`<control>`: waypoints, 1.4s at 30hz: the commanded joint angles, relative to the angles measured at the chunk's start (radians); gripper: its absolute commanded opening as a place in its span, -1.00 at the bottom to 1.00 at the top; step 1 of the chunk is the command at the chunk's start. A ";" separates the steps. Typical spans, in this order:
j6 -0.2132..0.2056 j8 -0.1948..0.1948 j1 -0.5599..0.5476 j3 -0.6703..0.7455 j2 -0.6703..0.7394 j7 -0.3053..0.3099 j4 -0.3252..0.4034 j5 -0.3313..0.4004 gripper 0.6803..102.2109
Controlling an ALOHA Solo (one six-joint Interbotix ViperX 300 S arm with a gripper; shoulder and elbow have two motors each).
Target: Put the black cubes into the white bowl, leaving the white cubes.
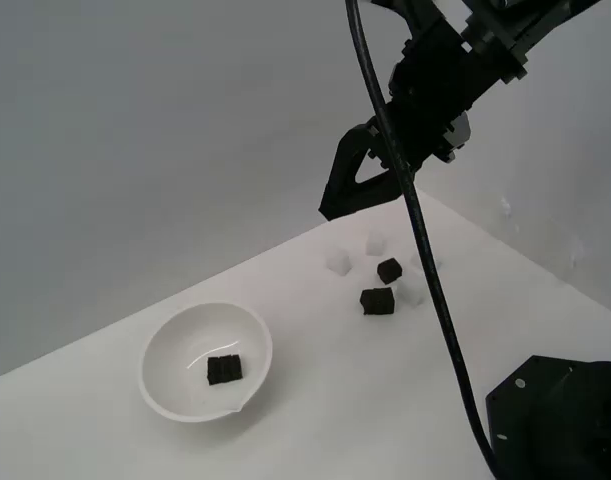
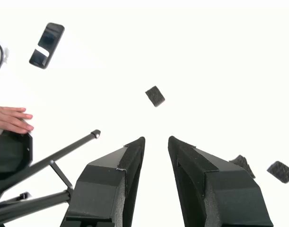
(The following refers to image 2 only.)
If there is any black smartphone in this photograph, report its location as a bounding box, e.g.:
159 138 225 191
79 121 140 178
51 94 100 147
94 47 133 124
28 22 65 70

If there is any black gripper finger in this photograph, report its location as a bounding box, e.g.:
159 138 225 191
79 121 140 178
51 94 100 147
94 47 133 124
60 136 146 227
167 135 274 227

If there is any black box device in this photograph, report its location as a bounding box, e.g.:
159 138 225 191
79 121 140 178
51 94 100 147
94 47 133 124
0 129 33 187

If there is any black tripod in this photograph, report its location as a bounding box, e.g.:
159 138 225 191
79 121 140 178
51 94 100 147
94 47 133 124
0 129 102 227

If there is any person's hand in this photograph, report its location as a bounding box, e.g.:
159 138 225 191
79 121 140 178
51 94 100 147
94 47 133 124
0 105 35 134

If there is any black foam cube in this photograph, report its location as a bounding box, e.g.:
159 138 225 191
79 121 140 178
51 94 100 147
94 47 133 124
145 85 166 108
228 155 256 179
266 160 289 184

